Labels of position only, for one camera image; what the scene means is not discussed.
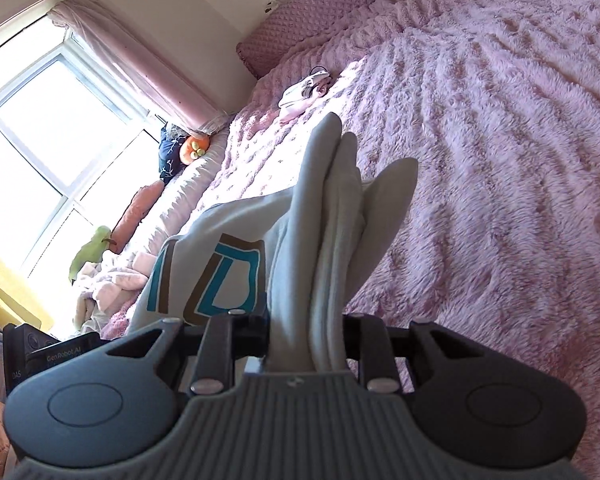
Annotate white t-shirt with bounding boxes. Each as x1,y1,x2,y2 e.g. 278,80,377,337
129,113,418,372

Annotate small pink folded clothes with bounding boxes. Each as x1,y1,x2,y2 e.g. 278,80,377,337
278,66,332,124

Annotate green plush toy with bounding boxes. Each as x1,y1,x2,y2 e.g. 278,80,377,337
68,226,116,284

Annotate orange plush toy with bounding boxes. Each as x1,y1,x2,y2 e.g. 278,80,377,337
180,136,210,166

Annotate window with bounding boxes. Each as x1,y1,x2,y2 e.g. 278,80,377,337
0,14,168,281

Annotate pink curtain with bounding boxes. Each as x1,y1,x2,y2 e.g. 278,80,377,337
48,0,228,134

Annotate pink fluffy blanket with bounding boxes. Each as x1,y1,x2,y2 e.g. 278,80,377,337
178,0,600,479

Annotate purple quilted headboard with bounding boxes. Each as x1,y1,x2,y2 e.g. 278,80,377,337
236,0,375,79

